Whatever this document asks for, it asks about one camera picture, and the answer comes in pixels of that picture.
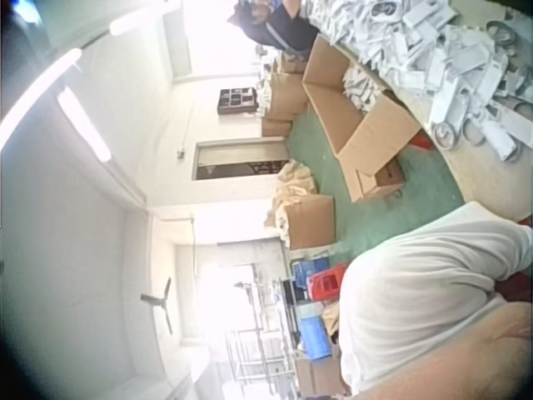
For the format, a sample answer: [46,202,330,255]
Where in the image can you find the red plastic object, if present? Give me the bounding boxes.
[409,135,434,153]

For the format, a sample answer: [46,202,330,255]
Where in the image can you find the black ceiling fan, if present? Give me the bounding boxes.
[139,277,174,336]

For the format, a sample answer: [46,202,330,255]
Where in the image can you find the fluorescent tube light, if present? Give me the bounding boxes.
[0,47,83,133]
[57,86,112,163]
[108,0,160,37]

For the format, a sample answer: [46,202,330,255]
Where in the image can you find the large open cardboard carton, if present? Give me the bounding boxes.
[301,33,423,204]

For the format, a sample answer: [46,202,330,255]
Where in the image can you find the heap of white plastic parts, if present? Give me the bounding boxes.
[298,0,533,163]

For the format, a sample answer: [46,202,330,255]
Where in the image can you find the red plastic crate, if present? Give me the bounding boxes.
[306,262,349,302]

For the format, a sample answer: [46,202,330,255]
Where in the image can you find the small brown cardboard box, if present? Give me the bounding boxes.
[356,157,407,199]

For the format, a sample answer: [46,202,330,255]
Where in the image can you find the blue plastic bin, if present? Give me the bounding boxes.
[298,312,334,360]

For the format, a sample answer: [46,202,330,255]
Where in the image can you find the metal frame rack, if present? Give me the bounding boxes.
[224,262,297,384]

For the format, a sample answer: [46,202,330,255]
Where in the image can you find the stack of cardboard cartons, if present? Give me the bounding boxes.
[254,45,310,138]

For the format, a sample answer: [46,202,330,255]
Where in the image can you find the cardboard carton with beige bags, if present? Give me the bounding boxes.
[263,159,336,251]

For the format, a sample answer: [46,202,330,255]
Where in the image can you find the black compartment shelf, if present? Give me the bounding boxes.
[216,87,257,115]

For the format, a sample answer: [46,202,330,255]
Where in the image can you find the blue plastic crate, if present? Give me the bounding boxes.
[292,257,331,289]

